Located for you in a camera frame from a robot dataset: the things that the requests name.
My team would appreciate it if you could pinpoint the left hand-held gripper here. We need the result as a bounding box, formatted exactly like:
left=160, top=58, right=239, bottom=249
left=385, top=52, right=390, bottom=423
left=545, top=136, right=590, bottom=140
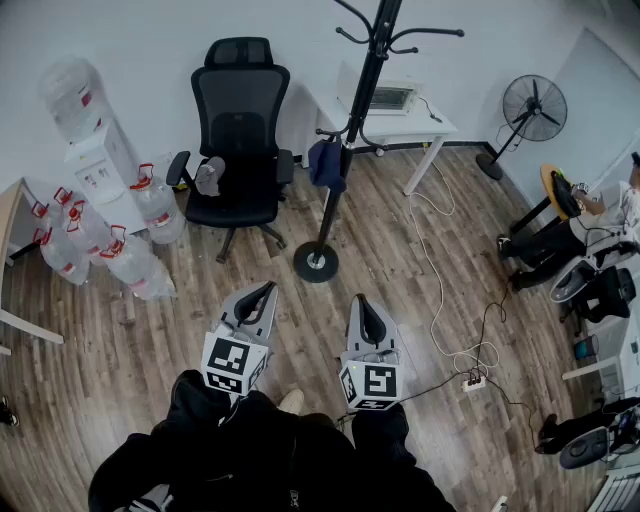
left=201, top=280, right=279, bottom=396

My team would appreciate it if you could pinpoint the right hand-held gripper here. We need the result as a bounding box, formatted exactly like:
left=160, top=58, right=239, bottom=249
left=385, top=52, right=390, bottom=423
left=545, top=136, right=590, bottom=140
left=339, top=293, right=404, bottom=412

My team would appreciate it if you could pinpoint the dark blue cap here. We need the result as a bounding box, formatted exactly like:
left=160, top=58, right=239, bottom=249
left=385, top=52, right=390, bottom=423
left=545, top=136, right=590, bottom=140
left=308, top=138, right=348, bottom=192

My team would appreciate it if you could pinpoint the black metal coat rack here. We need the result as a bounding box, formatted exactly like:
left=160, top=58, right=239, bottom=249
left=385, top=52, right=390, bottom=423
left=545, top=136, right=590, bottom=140
left=293, top=0, right=465, bottom=285

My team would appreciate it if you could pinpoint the person's left forearm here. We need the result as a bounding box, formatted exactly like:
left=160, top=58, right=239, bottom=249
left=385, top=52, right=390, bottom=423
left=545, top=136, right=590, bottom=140
left=167, top=369, right=236, bottom=432

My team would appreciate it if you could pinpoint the person's right forearm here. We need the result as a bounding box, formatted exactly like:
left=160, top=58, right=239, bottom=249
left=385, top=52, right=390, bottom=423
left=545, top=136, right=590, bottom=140
left=349, top=402, right=419, bottom=467

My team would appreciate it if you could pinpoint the grey cap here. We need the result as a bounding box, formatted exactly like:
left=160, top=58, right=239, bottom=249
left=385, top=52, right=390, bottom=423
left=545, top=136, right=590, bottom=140
left=194, top=155, right=227, bottom=197

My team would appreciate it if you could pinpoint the person's black jacket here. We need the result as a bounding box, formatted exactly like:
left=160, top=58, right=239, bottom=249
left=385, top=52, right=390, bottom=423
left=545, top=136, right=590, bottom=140
left=87, top=389, right=457, bottom=512

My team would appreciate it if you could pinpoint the black mesh office chair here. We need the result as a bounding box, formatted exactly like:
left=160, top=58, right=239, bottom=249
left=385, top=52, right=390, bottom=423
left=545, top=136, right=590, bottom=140
left=165, top=37, right=296, bottom=264

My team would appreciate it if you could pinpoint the white water dispenser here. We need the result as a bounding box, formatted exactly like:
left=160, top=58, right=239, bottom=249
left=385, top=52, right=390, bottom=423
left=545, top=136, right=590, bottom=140
left=63, top=119, right=149, bottom=236

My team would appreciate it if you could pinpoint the white grey backpack device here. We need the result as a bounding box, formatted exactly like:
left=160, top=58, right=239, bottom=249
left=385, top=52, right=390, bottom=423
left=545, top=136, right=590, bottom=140
left=559, top=427, right=610, bottom=471
left=549, top=253, right=604, bottom=304

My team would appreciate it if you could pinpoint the white table edge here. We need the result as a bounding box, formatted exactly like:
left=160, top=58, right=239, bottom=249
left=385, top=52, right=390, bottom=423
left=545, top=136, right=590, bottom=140
left=0, top=307, right=66, bottom=356

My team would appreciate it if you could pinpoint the round yellow wooden table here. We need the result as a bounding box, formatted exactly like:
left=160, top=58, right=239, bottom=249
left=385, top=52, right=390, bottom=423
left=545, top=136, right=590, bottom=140
left=509, top=163, right=584, bottom=236

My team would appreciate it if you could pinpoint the white laptop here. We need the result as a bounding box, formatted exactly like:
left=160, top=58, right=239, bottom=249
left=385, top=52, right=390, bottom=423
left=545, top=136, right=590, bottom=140
left=337, top=59, right=424, bottom=119

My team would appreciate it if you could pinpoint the small black office chair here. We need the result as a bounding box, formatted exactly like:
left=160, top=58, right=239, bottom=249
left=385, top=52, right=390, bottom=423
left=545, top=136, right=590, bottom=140
left=562, top=267, right=634, bottom=337

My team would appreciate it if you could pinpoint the white side desk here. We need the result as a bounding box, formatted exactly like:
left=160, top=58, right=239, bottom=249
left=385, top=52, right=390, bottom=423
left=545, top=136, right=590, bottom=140
left=562, top=314, right=640, bottom=401

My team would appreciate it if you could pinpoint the black standing fan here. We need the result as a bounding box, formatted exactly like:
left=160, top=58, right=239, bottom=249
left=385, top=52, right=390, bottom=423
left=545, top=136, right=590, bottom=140
left=474, top=74, right=569, bottom=181

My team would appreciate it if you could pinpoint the large clear dispenser bottle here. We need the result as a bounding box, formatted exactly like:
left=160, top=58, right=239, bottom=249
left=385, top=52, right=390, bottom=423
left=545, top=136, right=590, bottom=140
left=38, top=57, right=109, bottom=144

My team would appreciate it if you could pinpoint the white slatted panel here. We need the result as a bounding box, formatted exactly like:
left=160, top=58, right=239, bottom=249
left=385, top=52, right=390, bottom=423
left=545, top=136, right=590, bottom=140
left=592, top=474, right=640, bottom=512

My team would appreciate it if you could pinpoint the white floor cable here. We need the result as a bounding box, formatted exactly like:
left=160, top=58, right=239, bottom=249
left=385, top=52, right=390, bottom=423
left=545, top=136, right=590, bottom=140
left=408, top=159, right=501, bottom=374

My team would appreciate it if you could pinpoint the black floor cable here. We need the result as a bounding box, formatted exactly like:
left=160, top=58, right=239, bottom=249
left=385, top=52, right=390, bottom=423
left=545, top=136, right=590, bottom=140
left=399, top=289, right=542, bottom=447

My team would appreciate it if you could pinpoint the black charger cable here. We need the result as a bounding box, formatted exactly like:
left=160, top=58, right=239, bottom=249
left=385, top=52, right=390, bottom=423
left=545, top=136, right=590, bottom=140
left=417, top=94, right=444, bottom=125

